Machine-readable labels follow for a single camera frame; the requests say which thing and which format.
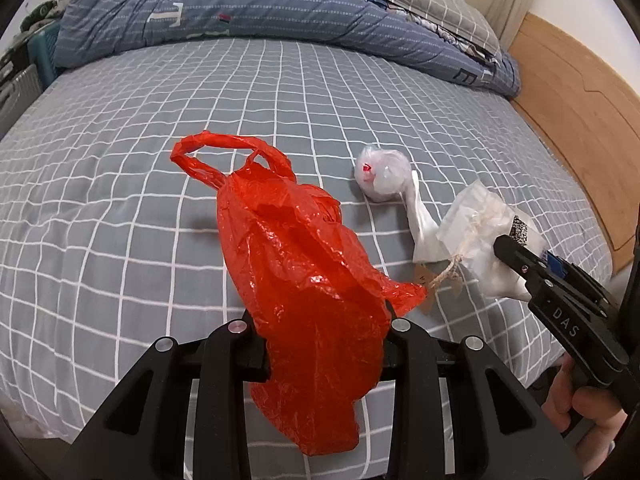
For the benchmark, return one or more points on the grey checked bed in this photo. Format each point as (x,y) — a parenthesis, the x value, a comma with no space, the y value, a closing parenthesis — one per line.
(125,185)

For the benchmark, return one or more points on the grey checked pillow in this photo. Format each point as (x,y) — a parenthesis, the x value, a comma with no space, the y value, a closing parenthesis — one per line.
(440,5)

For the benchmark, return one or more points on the blue striped quilt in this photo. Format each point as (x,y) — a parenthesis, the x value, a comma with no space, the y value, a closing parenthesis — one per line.
(275,5)

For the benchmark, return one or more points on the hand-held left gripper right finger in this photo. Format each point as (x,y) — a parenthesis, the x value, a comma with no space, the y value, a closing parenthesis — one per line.
(400,345)

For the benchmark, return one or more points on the crumpled clear plastic bag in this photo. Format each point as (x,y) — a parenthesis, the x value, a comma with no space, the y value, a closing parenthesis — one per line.
(385,175)

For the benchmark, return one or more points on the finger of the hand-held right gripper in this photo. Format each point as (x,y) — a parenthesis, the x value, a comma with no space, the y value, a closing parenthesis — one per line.
(556,263)
(520,262)

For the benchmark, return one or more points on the grey suitcase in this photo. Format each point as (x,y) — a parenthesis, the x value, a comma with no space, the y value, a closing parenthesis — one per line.
(20,91)

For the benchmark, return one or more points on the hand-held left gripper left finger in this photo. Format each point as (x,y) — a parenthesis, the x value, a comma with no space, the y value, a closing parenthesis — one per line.
(250,352)

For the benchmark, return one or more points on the blue plastic box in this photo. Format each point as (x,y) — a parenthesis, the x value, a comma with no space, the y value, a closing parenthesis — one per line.
(42,55)

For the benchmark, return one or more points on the white translucent pouch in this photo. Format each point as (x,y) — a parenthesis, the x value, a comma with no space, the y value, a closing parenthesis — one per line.
(475,230)

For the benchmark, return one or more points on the white crumpled plastic bag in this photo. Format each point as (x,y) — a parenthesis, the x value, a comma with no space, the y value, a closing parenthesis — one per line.
(425,235)

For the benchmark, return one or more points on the person's right hand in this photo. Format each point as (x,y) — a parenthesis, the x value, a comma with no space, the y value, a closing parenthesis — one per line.
(595,422)

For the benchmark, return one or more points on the red plastic bag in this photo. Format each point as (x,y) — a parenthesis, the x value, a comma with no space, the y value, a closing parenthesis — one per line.
(300,285)

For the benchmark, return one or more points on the wooden headboard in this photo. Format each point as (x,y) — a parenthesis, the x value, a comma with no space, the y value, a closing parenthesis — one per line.
(575,110)

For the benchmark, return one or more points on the dark clutter pile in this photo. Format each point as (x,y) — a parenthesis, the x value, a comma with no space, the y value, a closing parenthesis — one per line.
(40,12)

